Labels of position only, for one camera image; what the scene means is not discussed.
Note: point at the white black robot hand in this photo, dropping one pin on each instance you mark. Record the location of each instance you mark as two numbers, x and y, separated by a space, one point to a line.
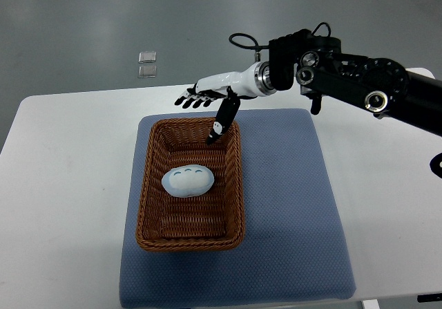
251 83

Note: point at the blue white plush toy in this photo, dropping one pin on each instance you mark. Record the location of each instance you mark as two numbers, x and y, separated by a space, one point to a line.
188 181

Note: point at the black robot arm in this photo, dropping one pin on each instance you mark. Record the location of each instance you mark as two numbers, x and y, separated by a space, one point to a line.
379 86

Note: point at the brown wicker basket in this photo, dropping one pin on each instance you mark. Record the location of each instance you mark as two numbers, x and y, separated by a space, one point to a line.
213 221

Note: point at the lower metal floor plate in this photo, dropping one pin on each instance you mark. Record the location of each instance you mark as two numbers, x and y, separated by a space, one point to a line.
147 71

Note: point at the metal floor plate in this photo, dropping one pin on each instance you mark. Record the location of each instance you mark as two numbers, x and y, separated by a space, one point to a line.
147 71
147 57

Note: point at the upper metal floor plate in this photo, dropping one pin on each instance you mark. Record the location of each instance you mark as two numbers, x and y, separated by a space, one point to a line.
147 57

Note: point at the blue cloth mat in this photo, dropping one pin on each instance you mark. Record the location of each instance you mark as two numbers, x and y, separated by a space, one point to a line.
294 247

